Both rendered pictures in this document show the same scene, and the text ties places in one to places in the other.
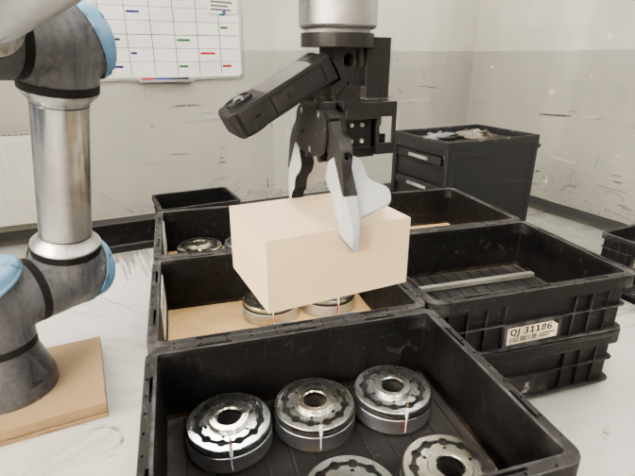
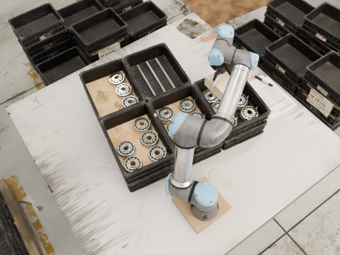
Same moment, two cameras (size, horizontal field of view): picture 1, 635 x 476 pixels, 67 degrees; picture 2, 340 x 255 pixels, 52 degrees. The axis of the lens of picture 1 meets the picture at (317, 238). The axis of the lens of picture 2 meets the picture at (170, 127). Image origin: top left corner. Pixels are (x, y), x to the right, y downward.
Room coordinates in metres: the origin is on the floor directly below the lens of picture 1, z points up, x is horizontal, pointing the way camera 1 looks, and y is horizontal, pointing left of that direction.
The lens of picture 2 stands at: (0.92, 1.19, 2.57)
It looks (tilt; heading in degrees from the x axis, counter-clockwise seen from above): 57 degrees down; 264
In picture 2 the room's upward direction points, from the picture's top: 4 degrees counter-clockwise
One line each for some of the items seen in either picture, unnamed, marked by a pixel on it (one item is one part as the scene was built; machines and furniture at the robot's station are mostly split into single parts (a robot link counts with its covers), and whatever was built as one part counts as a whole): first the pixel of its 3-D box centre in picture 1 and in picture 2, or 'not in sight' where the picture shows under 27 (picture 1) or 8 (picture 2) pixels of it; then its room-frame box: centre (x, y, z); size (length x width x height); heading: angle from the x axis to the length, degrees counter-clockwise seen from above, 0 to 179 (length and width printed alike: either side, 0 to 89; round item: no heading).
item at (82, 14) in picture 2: not in sight; (84, 26); (1.38, -1.57, 0.31); 0.40 x 0.30 x 0.34; 26
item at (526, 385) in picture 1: (475, 331); not in sight; (0.82, -0.32, 0.76); 0.40 x 0.30 x 0.12; 106
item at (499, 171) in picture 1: (455, 212); not in sight; (2.55, -0.78, 0.45); 0.60 x 0.45 x 0.90; 116
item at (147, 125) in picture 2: not in sight; (141, 124); (0.96, 0.03, 0.86); 0.10 x 0.10 x 0.01
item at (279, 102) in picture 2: not in sight; (268, 95); (0.11, -0.14, 0.70); 0.33 x 0.23 x 0.01; 116
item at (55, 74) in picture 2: not in sight; (67, 74); (1.57, -1.03, 0.26); 0.40 x 0.30 x 0.23; 26
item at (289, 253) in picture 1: (317, 244); (222, 84); (0.49, 0.00, 1.08); 0.16 x 0.12 x 0.07; 116
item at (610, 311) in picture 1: (482, 283); (157, 76); (0.82, -0.32, 0.87); 0.40 x 0.30 x 0.11; 106
